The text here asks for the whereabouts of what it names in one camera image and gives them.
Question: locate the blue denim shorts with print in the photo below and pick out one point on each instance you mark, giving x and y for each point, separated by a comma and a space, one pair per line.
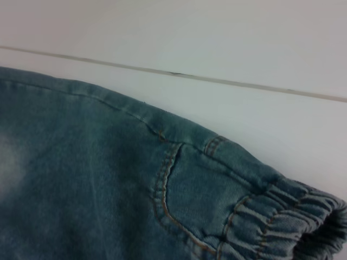
122, 176

